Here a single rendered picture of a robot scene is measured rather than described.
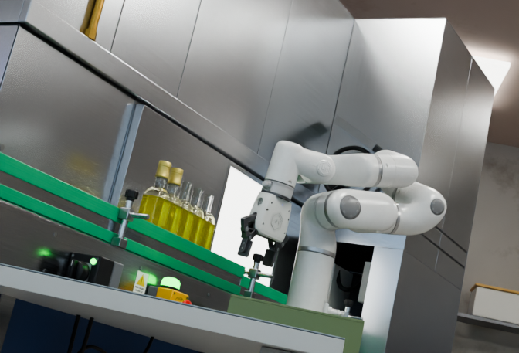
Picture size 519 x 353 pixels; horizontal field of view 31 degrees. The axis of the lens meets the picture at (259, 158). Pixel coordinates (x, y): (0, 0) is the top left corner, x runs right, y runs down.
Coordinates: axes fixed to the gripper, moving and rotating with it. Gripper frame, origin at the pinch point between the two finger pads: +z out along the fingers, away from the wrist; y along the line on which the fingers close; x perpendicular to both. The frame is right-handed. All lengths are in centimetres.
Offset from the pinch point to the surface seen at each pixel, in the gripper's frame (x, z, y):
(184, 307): -42, 16, -58
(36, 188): 8, 3, -59
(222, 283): 21.3, 7.5, 13.9
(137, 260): 11.5, 9.6, -24.9
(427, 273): 40, -23, 138
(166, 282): 9.0, 12.1, -16.5
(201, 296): 16.8, 12.4, 3.4
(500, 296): 261, -79, 614
